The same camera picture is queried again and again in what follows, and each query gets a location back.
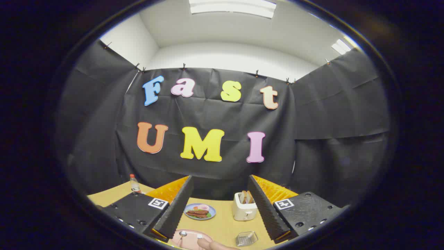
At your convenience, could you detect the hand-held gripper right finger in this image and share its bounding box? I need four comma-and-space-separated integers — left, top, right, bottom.
247, 175, 347, 244

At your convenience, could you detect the clear plastic water bottle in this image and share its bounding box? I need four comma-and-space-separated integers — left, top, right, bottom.
130, 174, 142, 194

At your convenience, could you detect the pink round plate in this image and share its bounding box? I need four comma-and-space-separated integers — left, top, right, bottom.
169, 229, 214, 249

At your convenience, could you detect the metal wire basket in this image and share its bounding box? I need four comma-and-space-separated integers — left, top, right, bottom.
236, 231, 259, 247

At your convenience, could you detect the small ceiling light panel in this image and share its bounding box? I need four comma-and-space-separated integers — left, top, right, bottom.
331, 39, 352, 55

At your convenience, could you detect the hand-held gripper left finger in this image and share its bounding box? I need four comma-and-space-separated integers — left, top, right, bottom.
101, 175, 194, 243

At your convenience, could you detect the white toaster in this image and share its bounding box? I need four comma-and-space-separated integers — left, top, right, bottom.
232, 192, 258, 222

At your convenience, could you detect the long ceiling light panel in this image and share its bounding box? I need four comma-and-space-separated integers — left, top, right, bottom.
188, 0, 277, 19

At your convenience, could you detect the blue food plate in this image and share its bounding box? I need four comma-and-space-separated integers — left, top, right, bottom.
184, 203, 216, 221

